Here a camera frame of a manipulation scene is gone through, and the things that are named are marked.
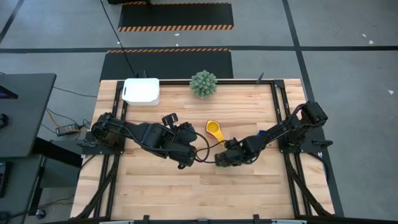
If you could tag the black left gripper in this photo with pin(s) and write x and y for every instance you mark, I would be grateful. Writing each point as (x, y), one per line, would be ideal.
(185, 143)

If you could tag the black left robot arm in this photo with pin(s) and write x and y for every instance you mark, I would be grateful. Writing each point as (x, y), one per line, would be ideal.
(149, 135)

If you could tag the black hazard-striped floor mat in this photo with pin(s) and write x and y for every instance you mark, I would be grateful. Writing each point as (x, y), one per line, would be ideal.
(168, 65)
(175, 14)

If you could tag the green artificial plant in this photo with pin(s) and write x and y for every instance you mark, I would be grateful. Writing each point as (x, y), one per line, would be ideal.
(203, 84)

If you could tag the yellow measuring cup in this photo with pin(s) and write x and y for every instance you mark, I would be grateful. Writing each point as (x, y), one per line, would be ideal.
(213, 127)

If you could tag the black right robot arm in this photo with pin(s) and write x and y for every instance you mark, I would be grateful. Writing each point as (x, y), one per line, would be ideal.
(286, 126)

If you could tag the black aluminium table frame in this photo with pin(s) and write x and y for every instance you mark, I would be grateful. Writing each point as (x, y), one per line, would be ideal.
(107, 186)

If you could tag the black power adapter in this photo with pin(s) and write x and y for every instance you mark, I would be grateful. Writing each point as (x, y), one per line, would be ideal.
(66, 129)

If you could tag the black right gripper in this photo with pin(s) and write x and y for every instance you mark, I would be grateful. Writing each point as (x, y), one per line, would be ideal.
(247, 147)

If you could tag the black table clamp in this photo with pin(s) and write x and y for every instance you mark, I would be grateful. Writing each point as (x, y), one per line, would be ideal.
(260, 78)
(256, 218)
(146, 218)

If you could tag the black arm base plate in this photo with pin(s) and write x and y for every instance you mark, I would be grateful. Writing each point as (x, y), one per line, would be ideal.
(320, 144)
(93, 149)

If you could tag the white plastic basket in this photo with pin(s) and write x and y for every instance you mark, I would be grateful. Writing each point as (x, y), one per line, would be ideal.
(141, 91)

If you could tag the dark grey desk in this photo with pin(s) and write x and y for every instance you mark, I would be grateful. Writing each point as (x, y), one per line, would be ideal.
(25, 115)
(18, 186)

